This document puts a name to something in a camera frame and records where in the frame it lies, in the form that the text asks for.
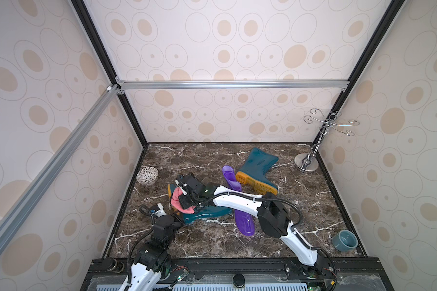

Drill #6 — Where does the purple rubber boot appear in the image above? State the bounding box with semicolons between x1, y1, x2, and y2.
222;166;256;236

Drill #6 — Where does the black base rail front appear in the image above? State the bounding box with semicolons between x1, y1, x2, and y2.
83;257;387;288

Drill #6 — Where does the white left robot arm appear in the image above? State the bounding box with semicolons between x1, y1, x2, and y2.
120;215;182;291

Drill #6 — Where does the teal cup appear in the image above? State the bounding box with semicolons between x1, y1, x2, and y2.
332;230;359;252

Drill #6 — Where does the chrome mug tree stand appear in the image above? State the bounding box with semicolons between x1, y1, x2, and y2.
294;108;360;173

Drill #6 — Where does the black corner frame post left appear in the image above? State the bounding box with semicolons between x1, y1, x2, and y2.
70;0;149;147

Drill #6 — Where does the black corner frame post right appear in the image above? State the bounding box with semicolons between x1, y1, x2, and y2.
322;0;405;129

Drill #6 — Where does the teal rubber boot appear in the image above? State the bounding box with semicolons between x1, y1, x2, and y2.
235;148;279;195
167;182;234;225

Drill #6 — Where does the diagonal aluminium rail left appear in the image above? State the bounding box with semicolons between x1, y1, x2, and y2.
0;84;120;255

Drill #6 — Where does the black corner frame post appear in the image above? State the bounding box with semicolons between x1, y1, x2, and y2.
322;0;405;129
70;0;149;147

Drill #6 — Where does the patterned black white bowl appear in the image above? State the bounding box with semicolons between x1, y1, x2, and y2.
136;166;159;186

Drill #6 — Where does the pink microfiber cloth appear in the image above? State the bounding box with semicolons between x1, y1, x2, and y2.
171;187;195;214

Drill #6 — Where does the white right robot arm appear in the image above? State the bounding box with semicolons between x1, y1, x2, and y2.
175;173;336;278

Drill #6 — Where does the horizontal aluminium rail back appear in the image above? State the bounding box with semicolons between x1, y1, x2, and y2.
119;79;350;90

